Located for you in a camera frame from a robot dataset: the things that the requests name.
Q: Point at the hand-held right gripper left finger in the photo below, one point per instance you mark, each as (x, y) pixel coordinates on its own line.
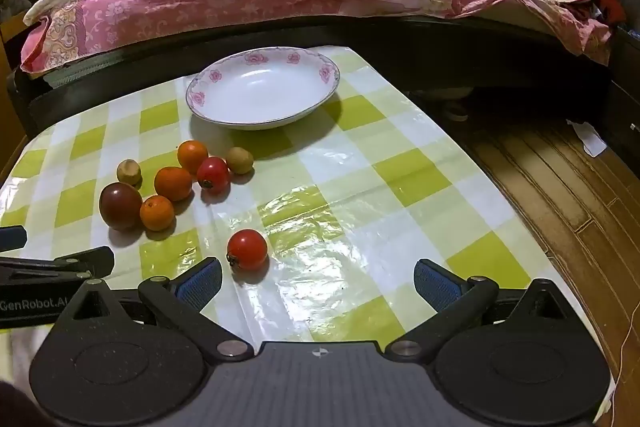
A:
(200, 284)

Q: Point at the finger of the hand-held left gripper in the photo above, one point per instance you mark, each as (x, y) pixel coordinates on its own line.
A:
(12, 239)
(75, 263)

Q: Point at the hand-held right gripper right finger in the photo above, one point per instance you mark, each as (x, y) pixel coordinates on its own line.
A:
(437, 284)

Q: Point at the small red tomato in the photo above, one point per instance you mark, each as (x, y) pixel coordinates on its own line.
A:
(247, 249)
(213, 174)

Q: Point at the large dark red tomato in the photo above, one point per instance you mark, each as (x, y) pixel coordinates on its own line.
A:
(120, 206)

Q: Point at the small orange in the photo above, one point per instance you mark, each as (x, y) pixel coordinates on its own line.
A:
(173, 183)
(157, 213)
(193, 156)

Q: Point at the small brown kiwi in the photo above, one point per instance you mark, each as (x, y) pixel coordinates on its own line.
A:
(129, 171)
(239, 160)

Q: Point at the white floral rimmed plate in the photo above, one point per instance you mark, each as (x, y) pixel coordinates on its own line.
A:
(260, 89)

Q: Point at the green checked plastic tablecloth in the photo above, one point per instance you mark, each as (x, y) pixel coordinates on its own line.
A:
(350, 207)

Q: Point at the dark shoe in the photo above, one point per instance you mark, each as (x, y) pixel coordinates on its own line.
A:
(456, 111)

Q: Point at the brown wooden cabinet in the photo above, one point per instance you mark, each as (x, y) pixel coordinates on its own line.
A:
(10, 57)

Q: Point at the white paper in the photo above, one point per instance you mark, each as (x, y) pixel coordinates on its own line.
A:
(590, 139)

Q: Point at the dark wooden nightstand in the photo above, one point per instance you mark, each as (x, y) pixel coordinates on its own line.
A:
(625, 97)

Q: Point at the red cloth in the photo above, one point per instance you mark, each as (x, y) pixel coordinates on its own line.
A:
(611, 7)

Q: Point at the dark bed frame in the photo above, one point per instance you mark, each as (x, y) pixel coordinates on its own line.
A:
(125, 82)

